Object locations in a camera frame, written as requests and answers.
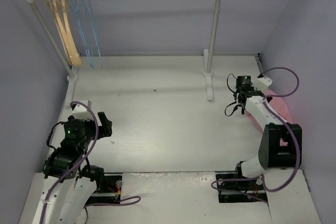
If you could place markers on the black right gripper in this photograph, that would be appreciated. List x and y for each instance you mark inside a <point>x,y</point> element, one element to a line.
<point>241,98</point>

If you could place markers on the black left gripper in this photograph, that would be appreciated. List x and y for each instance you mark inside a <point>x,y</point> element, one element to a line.
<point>104,126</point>

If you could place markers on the pink t shirt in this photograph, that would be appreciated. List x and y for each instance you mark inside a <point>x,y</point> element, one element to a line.
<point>275,108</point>

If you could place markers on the blue wire hanger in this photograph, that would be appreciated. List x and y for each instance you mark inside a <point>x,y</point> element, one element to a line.
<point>83,18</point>
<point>86,40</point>
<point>94,37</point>

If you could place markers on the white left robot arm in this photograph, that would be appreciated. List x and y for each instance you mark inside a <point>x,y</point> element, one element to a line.
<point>67,186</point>

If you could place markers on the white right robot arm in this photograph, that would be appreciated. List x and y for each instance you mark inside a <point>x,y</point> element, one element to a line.
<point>281,142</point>

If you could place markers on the wooden hanger right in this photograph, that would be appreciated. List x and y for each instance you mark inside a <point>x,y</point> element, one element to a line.
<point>69,32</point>

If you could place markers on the wooden hanger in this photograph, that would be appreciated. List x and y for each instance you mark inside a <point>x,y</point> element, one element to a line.
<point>52,5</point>
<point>69,32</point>
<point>64,30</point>

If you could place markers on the wooden hanger middle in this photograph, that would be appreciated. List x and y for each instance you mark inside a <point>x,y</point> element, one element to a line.
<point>64,30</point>

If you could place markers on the wooden hanger left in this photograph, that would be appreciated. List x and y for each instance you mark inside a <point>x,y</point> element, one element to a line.
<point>52,5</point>

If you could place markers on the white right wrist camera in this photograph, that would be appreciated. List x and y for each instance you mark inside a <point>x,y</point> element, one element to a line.
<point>263,83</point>

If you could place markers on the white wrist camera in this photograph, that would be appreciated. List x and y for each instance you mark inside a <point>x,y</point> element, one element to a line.
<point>81,112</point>
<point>263,83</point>

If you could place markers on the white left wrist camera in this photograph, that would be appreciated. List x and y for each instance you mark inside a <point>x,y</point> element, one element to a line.
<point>81,112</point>

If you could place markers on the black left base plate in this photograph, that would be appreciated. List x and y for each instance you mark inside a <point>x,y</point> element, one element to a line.
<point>109,191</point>

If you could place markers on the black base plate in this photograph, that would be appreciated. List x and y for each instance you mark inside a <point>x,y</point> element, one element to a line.
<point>232,188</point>
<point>109,191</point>

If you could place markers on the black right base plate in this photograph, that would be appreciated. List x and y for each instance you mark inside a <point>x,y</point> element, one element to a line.
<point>232,188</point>

